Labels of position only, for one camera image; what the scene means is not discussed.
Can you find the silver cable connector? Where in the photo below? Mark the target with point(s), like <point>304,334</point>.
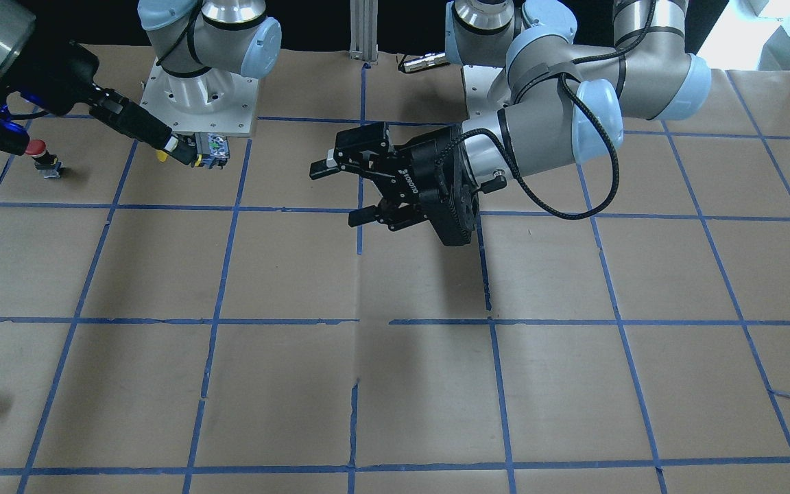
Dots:
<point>422,63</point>

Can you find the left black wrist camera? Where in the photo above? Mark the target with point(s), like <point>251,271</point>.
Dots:
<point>459,193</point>

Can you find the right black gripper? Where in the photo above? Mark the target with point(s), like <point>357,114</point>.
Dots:
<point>59,77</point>

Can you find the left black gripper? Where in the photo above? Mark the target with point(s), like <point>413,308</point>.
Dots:
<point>424,163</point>

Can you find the aluminium frame post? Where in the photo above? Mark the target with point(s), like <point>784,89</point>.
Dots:
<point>363,16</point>

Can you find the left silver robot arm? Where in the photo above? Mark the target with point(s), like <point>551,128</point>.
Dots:
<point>554,103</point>

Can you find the yellow push button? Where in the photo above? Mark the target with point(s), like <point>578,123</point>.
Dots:
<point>201,149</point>

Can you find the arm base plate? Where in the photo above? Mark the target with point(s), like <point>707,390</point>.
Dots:
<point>486,90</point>
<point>189,97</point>

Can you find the red push button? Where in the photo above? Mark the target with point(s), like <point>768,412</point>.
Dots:
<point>49,165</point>

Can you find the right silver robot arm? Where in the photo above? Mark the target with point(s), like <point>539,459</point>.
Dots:
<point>207,56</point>

